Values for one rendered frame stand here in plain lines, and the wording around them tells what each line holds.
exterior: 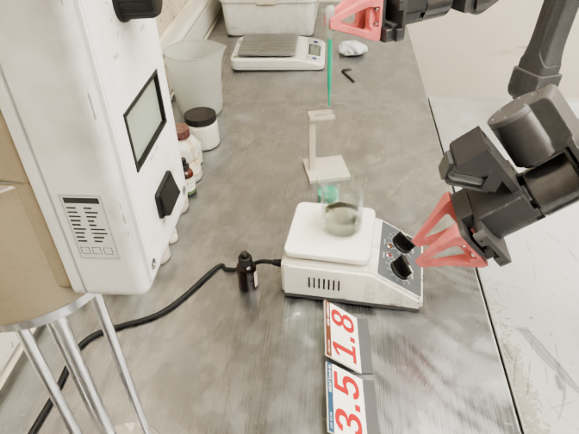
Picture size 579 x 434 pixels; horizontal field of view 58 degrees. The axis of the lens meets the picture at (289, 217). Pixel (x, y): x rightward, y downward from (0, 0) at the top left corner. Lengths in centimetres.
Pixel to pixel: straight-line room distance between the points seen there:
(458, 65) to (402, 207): 133
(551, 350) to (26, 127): 70
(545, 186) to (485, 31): 162
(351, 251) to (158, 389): 31
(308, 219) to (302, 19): 103
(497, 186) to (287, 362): 34
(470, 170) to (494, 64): 170
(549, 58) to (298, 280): 65
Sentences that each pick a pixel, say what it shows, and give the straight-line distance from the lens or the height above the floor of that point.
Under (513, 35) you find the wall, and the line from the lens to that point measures 224.
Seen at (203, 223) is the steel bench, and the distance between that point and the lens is 93.
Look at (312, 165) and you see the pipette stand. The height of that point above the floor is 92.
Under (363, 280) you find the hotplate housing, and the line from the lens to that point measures 73.
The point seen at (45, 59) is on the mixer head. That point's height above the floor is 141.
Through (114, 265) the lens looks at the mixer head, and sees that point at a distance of 23.
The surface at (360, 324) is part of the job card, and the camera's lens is 75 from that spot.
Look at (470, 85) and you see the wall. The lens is 228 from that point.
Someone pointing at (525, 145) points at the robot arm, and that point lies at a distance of 60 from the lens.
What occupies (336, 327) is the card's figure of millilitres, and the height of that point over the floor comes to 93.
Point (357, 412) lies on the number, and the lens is 66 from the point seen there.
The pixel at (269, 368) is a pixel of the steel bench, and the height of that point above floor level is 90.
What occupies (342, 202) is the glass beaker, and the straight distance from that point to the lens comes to 70.
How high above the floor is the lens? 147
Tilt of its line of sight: 38 degrees down
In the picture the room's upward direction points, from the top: 2 degrees counter-clockwise
